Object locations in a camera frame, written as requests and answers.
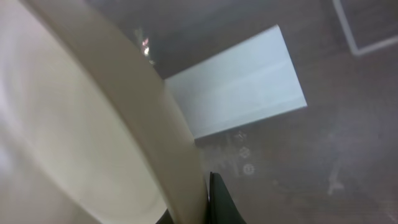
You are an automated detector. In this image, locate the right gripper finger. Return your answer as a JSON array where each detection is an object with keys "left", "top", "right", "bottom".
[{"left": 209, "top": 172, "right": 246, "bottom": 224}]

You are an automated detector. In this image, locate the cream bowl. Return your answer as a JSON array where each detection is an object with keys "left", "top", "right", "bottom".
[{"left": 1, "top": 1, "right": 208, "bottom": 223}]

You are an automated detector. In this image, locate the clear plastic storage container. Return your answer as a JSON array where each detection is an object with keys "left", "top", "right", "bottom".
[{"left": 90, "top": 0, "right": 397, "bottom": 223}]

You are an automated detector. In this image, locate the white label in container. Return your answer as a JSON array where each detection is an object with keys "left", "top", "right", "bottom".
[{"left": 165, "top": 26, "right": 307, "bottom": 139}]

